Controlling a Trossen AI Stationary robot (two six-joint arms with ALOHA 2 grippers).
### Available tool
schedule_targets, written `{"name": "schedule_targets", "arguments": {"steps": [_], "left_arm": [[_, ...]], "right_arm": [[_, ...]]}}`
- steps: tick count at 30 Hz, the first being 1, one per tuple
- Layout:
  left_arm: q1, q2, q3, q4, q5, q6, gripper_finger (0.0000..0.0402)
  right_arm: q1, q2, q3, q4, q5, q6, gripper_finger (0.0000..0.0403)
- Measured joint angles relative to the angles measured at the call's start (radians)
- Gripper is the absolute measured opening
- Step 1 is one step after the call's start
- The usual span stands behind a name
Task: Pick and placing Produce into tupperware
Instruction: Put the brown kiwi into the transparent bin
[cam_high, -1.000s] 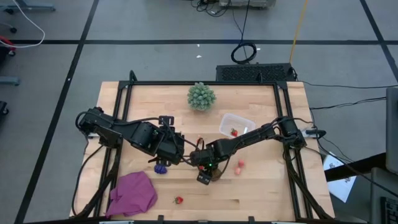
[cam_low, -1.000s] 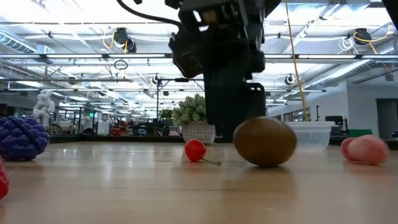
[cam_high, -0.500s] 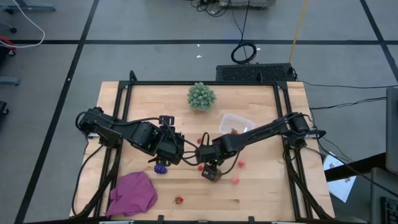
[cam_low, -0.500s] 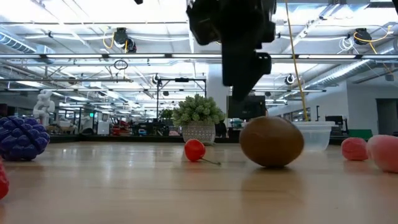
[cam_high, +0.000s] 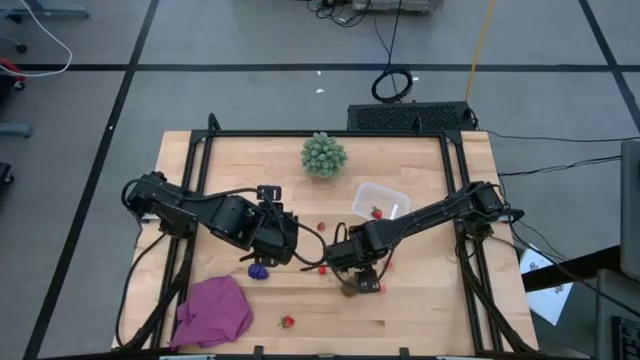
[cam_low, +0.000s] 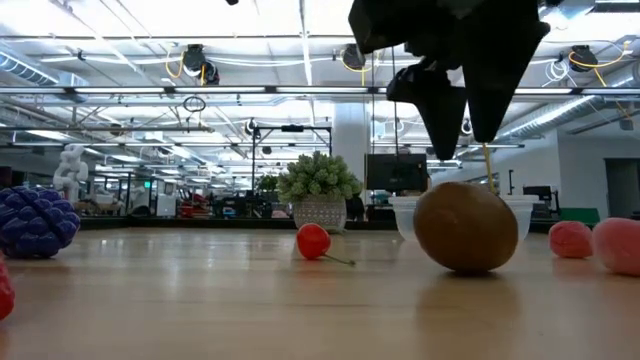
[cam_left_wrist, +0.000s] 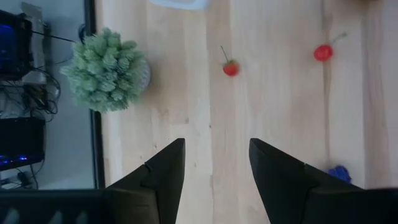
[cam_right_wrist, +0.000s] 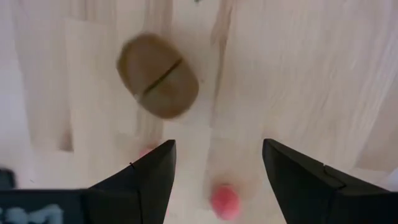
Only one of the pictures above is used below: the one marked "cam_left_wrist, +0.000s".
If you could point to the black box with blue glow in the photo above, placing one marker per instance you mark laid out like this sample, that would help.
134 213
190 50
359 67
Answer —
18 46

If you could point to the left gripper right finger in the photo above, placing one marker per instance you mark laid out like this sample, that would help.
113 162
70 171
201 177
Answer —
280 180

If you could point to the clear plastic tupperware container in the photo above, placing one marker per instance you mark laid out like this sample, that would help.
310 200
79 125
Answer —
180 3

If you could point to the green plant in white pot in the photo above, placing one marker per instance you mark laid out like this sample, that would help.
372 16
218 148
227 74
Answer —
105 70

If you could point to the purple toy grape bunch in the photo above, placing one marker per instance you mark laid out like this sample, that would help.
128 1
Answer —
340 174

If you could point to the red cherry with green stem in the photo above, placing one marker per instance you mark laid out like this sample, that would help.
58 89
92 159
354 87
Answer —
323 53
230 68

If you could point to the grey metal box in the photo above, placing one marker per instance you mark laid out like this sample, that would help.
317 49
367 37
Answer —
38 56

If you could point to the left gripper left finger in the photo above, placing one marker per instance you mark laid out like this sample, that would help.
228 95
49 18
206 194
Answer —
164 180

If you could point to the black aluminium table frame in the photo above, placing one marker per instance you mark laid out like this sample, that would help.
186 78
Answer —
98 149

